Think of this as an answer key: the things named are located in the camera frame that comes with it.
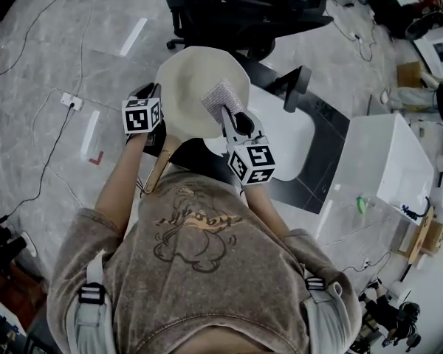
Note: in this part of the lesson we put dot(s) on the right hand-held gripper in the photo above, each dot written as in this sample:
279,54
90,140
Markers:
256,157

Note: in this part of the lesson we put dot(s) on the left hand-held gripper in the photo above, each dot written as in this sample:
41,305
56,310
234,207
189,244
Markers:
136,118

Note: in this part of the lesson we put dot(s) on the grey scrubbing cloth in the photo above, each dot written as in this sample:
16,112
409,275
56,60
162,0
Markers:
219,98

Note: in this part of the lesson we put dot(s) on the person's right forearm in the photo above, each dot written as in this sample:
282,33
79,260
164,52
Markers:
262,208

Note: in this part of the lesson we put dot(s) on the person's left forearm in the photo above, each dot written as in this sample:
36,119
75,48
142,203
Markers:
120,175

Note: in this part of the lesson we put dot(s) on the black sink faucet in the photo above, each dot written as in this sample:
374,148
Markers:
295,90

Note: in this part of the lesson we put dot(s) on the white power strip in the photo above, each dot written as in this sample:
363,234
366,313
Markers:
72,100

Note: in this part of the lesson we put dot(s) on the black office chair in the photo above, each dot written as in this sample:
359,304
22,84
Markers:
251,13

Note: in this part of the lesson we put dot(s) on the green brush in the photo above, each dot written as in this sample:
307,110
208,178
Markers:
360,205

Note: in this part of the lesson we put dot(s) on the brown printed t-shirt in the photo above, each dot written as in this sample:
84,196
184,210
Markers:
206,290

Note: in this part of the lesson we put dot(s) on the black bathtub faucet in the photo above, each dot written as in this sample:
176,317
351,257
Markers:
426,207

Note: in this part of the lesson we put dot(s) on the small cardboard box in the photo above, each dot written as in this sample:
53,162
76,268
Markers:
437,234

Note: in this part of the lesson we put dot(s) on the white cup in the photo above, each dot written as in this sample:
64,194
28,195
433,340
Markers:
401,293

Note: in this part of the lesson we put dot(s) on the brown wooden cabinet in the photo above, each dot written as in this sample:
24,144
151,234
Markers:
14,301

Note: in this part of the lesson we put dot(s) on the black camera gear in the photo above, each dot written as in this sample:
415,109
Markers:
395,319

